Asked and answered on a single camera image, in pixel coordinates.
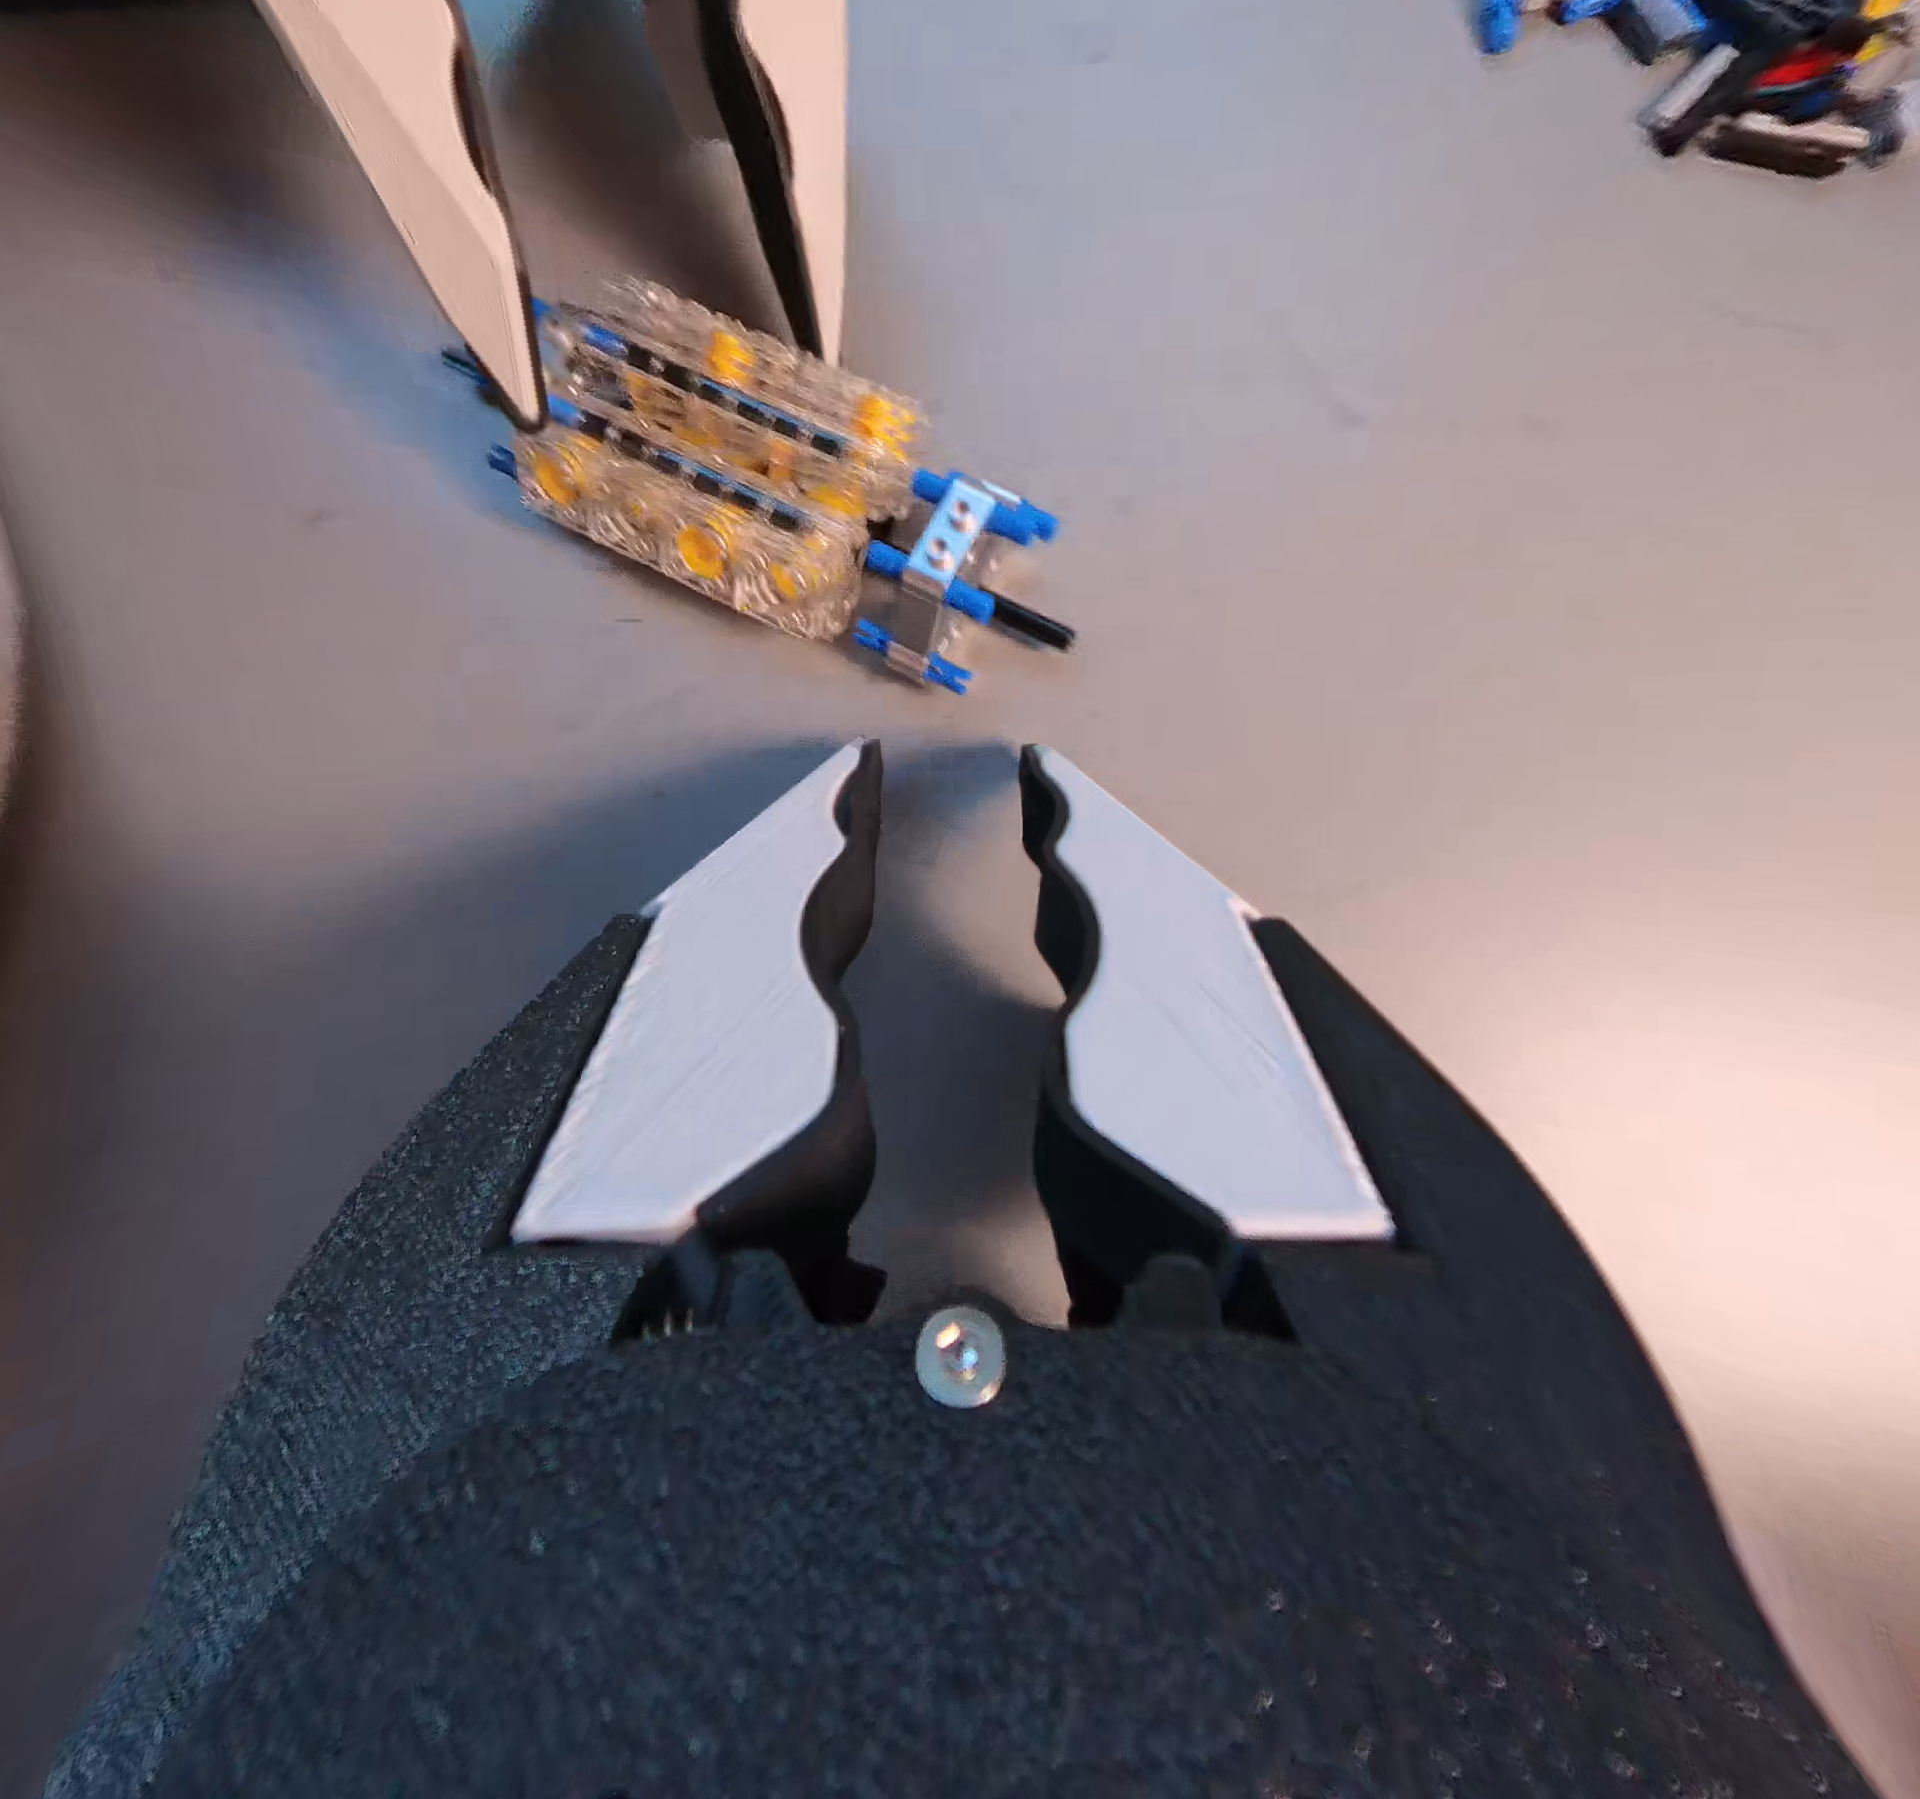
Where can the grey desk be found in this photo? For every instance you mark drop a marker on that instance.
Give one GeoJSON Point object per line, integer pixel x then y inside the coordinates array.
{"type": "Point", "coordinates": [1350, 630]}

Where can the pile of mixed toy parts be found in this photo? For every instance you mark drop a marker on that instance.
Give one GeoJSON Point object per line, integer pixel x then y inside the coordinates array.
{"type": "Point", "coordinates": [1724, 15]}

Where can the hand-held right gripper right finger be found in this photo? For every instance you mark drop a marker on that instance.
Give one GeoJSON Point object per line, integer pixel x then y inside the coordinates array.
{"type": "Point", "coordinates": [1214, 1064]}

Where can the clear toy brick engine model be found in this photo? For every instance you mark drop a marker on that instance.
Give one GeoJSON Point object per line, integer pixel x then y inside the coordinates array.
{"type": "Point", "coordinates": [704, 478]}

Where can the grey perforated toy plate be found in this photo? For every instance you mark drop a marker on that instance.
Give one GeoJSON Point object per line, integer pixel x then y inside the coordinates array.
{"type": "Point", "coordinates": [944, 554]}

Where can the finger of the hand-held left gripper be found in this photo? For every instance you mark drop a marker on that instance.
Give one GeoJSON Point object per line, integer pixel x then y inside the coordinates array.
{"type": "Point", "coordinates": [795, 29]}
{"type": "Point", "coordinates": [361, 59]}

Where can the blue toy pin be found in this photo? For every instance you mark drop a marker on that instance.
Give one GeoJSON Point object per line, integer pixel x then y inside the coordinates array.
{"type": "Point", "coordinates": [944, 674]}
{"type": "Point", "coordinates": [932, 490]}
{"type": "Point", "coordinates": [1028, 520]}
{"type": "Point", "coordinates": [972, 604]}

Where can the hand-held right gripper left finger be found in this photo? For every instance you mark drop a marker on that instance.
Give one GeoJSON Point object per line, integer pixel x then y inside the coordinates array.
{"type": "Point", "coordinates": [704, 1064]}

